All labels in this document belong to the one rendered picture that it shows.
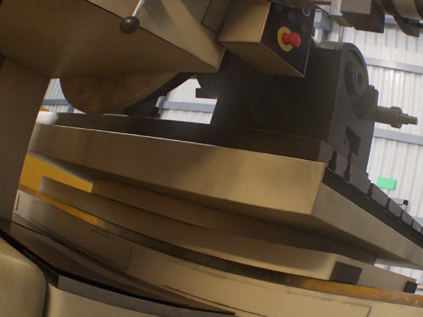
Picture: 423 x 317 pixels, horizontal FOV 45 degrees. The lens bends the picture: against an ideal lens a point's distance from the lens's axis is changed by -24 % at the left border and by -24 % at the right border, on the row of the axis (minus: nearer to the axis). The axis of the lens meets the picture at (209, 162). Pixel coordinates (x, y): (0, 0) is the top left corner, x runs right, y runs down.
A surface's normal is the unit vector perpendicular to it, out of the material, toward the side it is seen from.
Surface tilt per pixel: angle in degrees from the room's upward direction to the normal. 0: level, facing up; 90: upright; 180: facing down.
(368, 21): 178
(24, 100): 90
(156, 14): 90
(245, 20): 90
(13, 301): 90
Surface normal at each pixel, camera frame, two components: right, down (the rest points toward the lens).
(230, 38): -0.62, -0.30
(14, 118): 0.73, 0.12
